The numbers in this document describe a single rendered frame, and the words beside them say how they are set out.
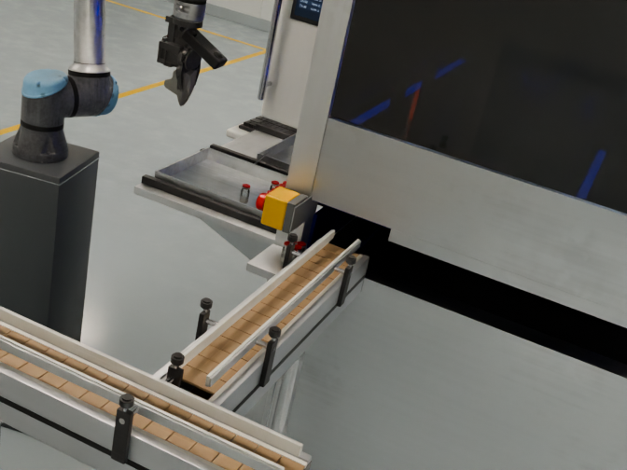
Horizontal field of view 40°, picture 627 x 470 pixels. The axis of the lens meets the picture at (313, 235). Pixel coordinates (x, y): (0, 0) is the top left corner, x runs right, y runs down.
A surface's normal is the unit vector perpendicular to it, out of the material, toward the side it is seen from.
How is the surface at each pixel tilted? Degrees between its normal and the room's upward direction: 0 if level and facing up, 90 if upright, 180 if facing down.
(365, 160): 90
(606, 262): 90
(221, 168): 0
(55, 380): 0
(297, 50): 90
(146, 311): 0
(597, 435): 90
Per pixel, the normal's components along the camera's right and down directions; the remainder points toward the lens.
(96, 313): 0.20, -0.88
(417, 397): -0.40, 0.32
